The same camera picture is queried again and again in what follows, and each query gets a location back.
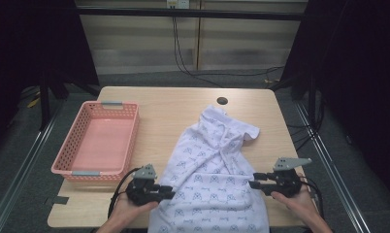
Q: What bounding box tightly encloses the person's left hand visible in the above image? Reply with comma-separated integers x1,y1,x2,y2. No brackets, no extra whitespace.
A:
109,192,159,233

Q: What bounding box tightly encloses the person's right hand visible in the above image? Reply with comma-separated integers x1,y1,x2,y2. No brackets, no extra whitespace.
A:
270,174,317,222

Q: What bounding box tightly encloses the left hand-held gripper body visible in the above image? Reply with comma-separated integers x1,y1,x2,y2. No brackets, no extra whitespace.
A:
125,163,167,207

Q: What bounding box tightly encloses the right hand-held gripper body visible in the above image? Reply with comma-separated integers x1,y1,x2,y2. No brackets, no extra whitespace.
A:
262,156,313,199

